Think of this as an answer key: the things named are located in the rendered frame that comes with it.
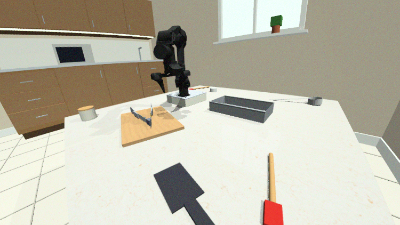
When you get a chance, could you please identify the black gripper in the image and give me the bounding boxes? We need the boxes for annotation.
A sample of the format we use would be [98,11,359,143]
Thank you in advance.
[151,59,190,93]

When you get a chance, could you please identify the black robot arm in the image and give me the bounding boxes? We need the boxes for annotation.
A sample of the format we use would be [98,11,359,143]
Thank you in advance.
[153,26,190,97]

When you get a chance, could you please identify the grey cylindrical canister with wooden lid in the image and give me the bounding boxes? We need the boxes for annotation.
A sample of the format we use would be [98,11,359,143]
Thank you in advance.
[78,106,97,122]

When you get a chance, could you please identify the light wooden board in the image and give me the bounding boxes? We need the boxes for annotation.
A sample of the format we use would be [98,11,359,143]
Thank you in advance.
[121,106,185,147]

